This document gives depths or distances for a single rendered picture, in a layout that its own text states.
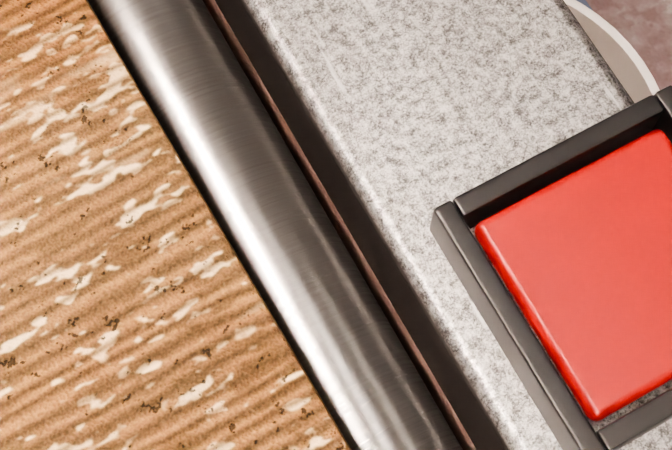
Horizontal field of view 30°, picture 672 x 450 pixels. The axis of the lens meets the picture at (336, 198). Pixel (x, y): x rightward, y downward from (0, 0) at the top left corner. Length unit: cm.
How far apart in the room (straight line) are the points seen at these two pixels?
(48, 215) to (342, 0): 11
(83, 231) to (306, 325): 6
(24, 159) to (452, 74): 12
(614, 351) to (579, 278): 2
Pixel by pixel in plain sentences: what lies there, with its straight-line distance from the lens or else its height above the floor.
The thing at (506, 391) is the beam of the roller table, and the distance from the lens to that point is 34.
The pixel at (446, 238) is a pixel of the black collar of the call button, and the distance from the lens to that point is 33.
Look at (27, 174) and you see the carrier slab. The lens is 34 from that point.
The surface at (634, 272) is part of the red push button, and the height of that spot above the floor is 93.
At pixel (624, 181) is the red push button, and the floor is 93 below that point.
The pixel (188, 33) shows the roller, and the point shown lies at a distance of 37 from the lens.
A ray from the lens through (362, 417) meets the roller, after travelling 33.
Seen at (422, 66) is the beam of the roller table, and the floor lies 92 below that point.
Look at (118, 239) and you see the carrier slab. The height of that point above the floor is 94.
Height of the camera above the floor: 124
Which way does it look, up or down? 70 degrees down
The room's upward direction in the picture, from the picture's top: 1 degrees clockwise
